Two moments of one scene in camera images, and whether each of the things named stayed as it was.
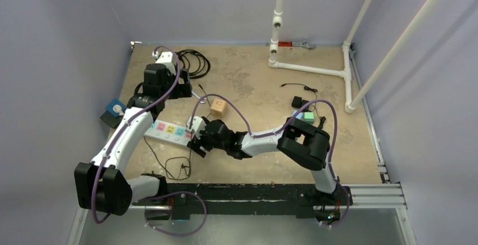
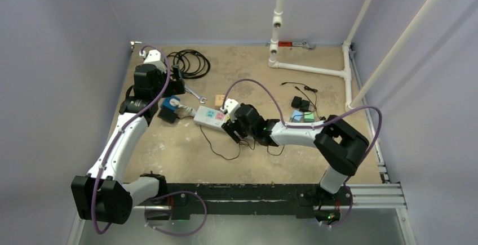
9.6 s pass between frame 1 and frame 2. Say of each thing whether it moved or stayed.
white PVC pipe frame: stayed
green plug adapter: stayed
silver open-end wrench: stayed
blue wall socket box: moved
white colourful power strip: moved
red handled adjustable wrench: stayed
